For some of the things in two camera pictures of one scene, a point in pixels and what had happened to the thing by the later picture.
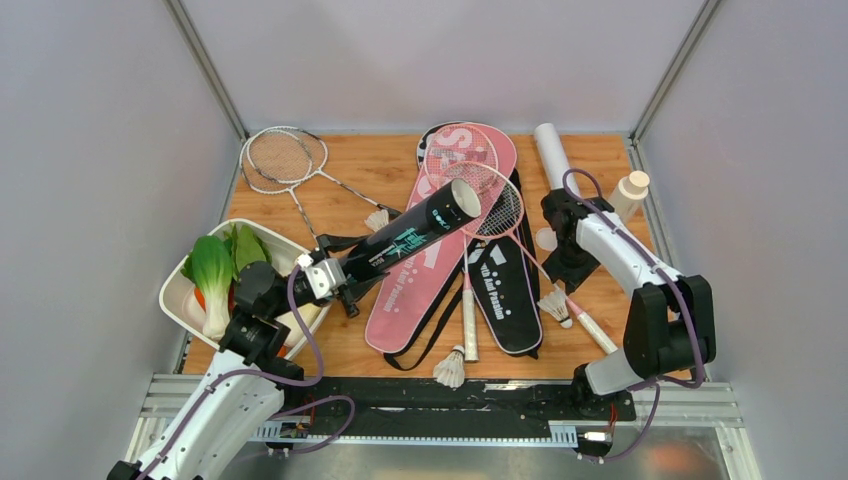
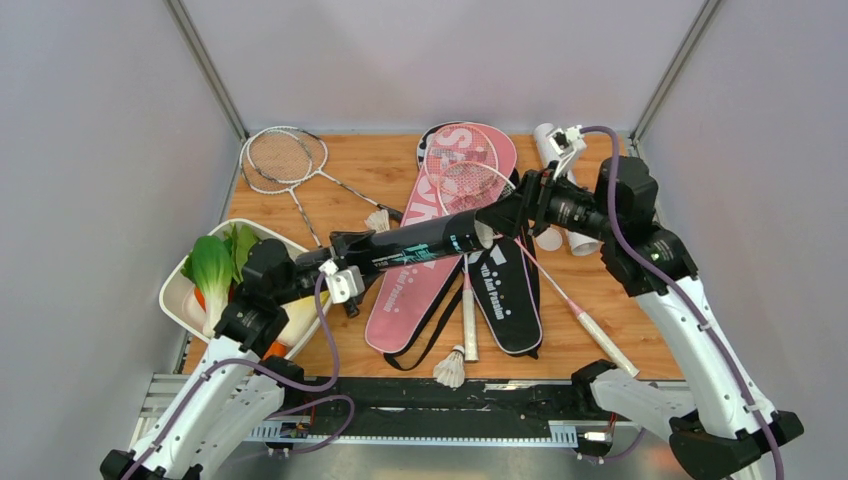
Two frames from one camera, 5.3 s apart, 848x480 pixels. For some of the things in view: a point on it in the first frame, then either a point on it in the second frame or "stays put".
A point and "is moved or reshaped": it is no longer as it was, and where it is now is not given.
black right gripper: [555, 269] to [506, 216]
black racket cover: [501, 272] stays put
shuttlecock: [450, 372] stays put
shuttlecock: [378, 220] stays put
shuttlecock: [555, 304] to [485, 234]
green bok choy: [212, 267] stays put
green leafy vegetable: [245, 247] stays put
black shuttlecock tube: [387, 244] is moved or reshaped
